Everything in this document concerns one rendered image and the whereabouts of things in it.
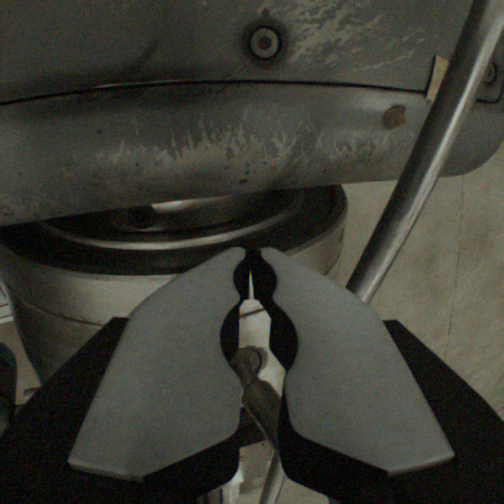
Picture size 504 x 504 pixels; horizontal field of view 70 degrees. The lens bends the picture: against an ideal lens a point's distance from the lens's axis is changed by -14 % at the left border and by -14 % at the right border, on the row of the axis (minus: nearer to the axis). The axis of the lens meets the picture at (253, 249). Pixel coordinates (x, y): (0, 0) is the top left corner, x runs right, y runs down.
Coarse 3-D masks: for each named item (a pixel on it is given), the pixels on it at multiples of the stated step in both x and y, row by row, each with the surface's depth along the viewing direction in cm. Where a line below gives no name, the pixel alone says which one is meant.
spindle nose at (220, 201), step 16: (256, 192) 28; (272, 192) 31; (128, 208) 25; (144, 208) 26; (160, 208) 25; (176, 208) 26; (192, 208) 26; (208, 208) 26; (224, 208) 27; (240, 208) 28; (256, 208) 29; (80, 224) 27; (96, 224) 26; (112, 224) 26; (128, 224) 26; (144, 224) 26; (160, 224) 26; (176, 224) 26; (192, 224) 27; (208, 224) 27
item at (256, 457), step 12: (240, 432) 81; (252, 432) 82; (240, 444) 78; (252, 444) 78; (264, 444) 80; (240, 456) 79; (252, 456) 81; (264, 456) 83; (240, 468) 82; (252, 468) 83; (264, 468) 85; (240, 480) 84
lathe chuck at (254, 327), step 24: (336, 264) 32; (24, 312) 26; (48, 312) 24; (264, 312) 26; (24, 336) 28; (48, 336) 25; (72, 336) 24; (240, 336) 25; (264, 336) 27; (48, 360) 27; (264, 360) 28
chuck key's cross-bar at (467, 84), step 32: (480, 0) 9; (480, 32) 9; (480, 64) 10; (448, 96) 11; (448, 128) 11; (416, 160) 12; (416, 192) 12; (384, 224) 14; (384, 256) 14; (352, 288) 15
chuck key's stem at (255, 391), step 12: (240, 360) 27; (240, 372) 26; (252, 372) 26; (252, 384) 24; (264, 384) 24; (252, 396) 24; (264, 396) 23; (276, 396) 24; (252, 408) 23; (264, 408) 23; (276, 408) 23; (264, 420) 22; (276, 420) 22; (264, 432) 22; (276, 432) 21; (276, 444) 21
